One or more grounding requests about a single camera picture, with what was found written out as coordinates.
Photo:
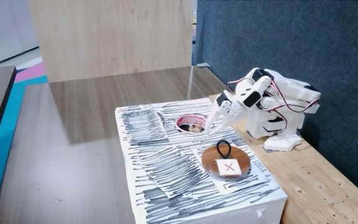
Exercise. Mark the white box with black scribbles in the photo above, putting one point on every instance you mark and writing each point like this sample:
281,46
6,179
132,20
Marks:
179,214

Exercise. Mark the light wood board panel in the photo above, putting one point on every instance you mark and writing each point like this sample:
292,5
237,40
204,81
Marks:
104,37

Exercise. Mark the fabric partition panel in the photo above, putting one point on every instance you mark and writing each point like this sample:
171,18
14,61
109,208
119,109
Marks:
306,37

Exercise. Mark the flat scribbled paper sheet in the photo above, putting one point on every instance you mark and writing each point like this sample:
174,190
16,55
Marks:
141,124

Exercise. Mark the paper card with red cross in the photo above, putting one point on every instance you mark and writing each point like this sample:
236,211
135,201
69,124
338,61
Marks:
222,172

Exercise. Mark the brown debris lump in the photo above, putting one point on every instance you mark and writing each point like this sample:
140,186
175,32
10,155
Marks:
194,127

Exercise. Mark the crumpled scribbled paper sheet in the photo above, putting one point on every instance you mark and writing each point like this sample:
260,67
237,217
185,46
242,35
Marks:
169,171

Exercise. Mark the scribbled paper sheet under lid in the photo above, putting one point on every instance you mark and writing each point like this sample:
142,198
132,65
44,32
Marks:
228,186

